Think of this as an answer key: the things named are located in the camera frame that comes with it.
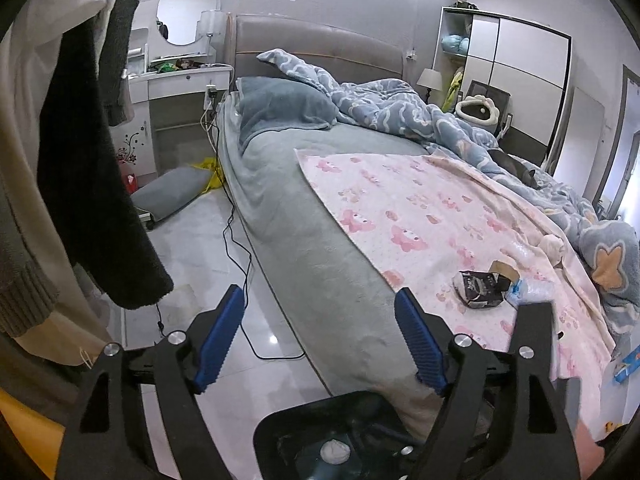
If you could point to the grey bed with headboard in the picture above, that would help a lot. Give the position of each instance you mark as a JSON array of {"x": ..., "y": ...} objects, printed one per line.
[{"x": 300, "y": 210}]

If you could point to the black hanging sweater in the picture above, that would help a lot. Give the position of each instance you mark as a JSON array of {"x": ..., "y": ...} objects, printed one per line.
[{"x": 90, "y": 185}]

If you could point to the brown cardboard piece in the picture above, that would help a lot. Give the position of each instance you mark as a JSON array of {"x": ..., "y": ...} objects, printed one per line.
[{"x": 505, "y": 271}]

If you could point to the dark grey hanging cloth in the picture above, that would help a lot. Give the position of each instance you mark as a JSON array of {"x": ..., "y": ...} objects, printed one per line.
[{"x": 45, "y": 375}]

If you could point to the person's right forearm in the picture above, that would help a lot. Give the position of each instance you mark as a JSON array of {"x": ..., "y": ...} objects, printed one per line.
[{"x": 587, "y": 452}]

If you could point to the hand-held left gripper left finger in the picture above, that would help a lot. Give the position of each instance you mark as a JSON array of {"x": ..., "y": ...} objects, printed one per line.
[{"x": 220, "y": 345}]

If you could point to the black charger plug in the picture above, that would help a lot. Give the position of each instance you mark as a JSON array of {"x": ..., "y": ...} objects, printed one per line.
[{"x": 211, "y": 92}]

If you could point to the light blue plush toy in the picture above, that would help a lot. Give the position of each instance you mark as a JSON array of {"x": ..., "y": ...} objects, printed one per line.
[{"x": 455, "y": 44}]

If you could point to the bedside table lamp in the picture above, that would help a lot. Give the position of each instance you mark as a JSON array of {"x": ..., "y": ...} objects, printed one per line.
[{"x": 429, "y": 79}]

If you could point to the yellow plastic bag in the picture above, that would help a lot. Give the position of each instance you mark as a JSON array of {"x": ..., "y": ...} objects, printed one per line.
[{"x": 212, "y": 175}]

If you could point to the clear crushed plastic bottle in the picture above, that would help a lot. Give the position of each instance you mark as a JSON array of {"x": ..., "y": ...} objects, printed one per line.
[{"x": 525, "y": 291}]

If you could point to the pink printed blanket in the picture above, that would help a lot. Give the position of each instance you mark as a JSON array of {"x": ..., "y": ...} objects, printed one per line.
[{"x": 425, "y": 200}]

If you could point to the brown snack packet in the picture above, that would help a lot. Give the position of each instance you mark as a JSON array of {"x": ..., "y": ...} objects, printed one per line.
[{"x": 186, "y": 64}]

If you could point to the person's dark clothing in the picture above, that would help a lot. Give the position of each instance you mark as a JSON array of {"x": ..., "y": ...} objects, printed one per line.
[{"x": 617, "y": 452}]

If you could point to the white crumpled tissue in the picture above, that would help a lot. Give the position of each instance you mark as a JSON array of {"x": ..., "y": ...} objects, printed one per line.
[{"x": 335, "y": 452}]

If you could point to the white vanity desk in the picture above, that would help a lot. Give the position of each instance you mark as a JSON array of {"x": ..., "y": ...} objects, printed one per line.
[{"x": 175, "y": 85}]

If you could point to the black white packet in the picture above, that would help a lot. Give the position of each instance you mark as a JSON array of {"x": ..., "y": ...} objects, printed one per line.
[{"x": 477, "y": 287}]

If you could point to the black chair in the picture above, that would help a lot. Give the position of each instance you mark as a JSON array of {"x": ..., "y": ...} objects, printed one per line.
[{"x": 495, "y": 91}]

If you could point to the dark grey hanging garment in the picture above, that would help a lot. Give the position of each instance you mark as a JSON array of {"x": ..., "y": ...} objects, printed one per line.
[{"x": 120, "y": 60}]

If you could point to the blue-grey pillow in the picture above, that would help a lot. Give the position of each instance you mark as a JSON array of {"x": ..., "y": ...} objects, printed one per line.
[{"x": 280, "y": 105}]

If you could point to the yellow-green garment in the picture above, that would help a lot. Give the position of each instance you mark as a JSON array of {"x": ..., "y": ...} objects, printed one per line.
[{"x": 452, "y": 89}]

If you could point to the grey-framed door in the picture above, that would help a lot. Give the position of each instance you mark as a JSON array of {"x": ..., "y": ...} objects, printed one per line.
[{"x": 625, "y": 160}]

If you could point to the white flower-shaped pet bed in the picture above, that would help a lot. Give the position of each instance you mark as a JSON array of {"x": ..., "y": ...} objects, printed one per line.
[{"x": 477, "y": 110}]

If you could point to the green snack packet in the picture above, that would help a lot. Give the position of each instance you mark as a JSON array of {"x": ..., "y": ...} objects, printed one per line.
[{"x": 167, "y": 66}]

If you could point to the grey padded headboard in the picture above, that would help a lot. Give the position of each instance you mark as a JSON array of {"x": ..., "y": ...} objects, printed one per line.
[{"x": 325, "y": 40}]

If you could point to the grey floor cushion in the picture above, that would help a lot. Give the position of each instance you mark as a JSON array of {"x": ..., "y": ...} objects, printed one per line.
[{"x": 170, "y": 192}]

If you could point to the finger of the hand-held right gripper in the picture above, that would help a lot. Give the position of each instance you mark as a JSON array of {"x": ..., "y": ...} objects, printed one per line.
[{"x": 535, "y": 325}]

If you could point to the blue cloud-print quilt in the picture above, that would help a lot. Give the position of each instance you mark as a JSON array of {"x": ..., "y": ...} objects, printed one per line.
[{"x": 380, "y": 105}]

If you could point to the cream hanging cloth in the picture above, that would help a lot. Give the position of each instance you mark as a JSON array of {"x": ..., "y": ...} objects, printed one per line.
[{"x": 25, "y": 110}]

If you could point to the cream tissue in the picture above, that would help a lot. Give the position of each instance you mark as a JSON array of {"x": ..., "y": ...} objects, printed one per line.
[{"x": 550, "y": 246}]

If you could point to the black trash bin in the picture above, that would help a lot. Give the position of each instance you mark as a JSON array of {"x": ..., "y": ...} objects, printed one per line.
[{"x": 280, "y": 435}]

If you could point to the blue packet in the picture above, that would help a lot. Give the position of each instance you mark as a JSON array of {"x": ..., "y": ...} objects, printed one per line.
[{"x": 627, "y": 362}]

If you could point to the red tissue box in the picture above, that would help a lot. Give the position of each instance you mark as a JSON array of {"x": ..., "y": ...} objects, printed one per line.
[{"x": 131, "y": 183}]

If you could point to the round wall mirror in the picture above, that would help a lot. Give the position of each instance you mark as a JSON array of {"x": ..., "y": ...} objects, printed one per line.
[{"x": 185, "y": 10}]

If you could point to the white black-framed wardrobe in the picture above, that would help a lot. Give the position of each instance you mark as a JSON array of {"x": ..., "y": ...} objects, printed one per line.
[{"x": 525, "y": 50}]

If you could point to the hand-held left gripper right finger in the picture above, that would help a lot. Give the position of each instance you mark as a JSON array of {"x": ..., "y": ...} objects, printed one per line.
[{"x": 420, "y": 347}]

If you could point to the grey knit sweater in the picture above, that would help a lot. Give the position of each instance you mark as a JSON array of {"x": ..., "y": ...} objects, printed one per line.
[{"x": 25, "y": 270}]

